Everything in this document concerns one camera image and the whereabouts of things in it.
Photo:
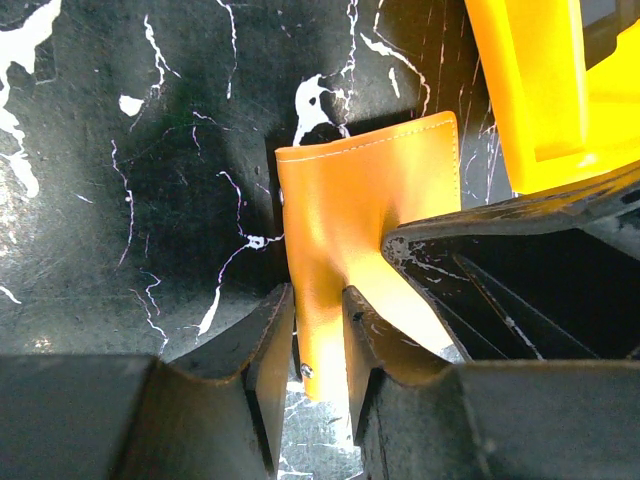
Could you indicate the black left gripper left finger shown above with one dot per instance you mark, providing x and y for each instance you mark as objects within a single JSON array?
[{"x": 214, "y": 413}]

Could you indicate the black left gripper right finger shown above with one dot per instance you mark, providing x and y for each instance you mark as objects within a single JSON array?
[{"x": 417, "y": 416}]

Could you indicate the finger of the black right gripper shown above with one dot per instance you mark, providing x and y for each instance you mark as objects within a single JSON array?
[
  {"x": 556, "y": 296},
  {"x": 558, "y": 208}
]

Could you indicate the small yellow plastic bin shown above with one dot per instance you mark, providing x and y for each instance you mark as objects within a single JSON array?
[{"x": 563, "y": 80}]

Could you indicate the orange leather card holder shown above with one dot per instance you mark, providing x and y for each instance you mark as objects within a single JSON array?
[{"x": 340, "y": 200}]

